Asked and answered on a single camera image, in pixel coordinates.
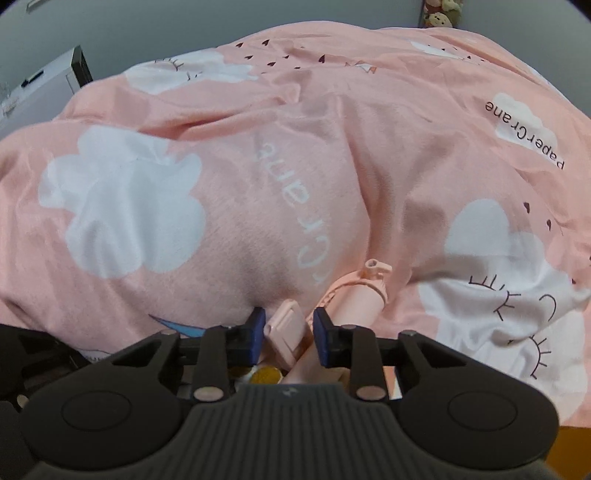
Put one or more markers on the pink cloud-print duvet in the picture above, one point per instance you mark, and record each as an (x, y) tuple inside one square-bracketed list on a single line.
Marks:
[(188, 190)]

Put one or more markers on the orange cardboard box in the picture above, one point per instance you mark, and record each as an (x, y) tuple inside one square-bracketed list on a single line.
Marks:
[(570, 455)]

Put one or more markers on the stuffed toys on shelf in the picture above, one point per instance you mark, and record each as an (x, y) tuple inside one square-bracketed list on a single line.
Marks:
[(441, 13)]

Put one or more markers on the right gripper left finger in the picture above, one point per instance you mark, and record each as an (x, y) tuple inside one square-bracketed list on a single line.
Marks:
[(220, 350)]

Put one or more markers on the pink handheld fan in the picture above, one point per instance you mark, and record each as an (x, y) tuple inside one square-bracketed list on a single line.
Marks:
[(357, 298)]

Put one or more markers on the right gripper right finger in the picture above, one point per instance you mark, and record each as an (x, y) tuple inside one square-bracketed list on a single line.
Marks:
[(355, 348)]

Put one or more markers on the white storage box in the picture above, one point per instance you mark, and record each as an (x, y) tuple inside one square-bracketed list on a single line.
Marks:
[(42, 96)]

